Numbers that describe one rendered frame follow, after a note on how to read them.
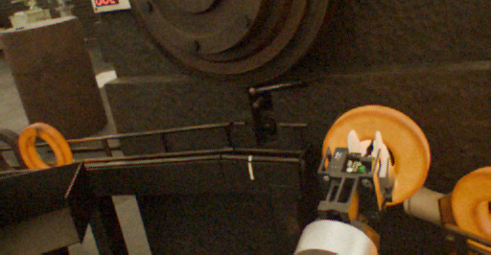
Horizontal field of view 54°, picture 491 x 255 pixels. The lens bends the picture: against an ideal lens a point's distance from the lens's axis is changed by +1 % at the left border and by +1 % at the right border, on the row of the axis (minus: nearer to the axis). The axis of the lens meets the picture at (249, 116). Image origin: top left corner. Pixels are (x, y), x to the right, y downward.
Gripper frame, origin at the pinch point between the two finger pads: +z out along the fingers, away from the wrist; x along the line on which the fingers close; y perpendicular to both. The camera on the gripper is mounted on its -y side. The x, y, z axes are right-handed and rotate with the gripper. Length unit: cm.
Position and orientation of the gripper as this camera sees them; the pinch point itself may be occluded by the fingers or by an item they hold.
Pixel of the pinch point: (373, 145)
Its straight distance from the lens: 74.7
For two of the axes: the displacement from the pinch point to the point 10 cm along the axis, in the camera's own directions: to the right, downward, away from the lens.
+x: -8.9, -0.1, 4.6
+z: 3.7, -6.1, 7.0
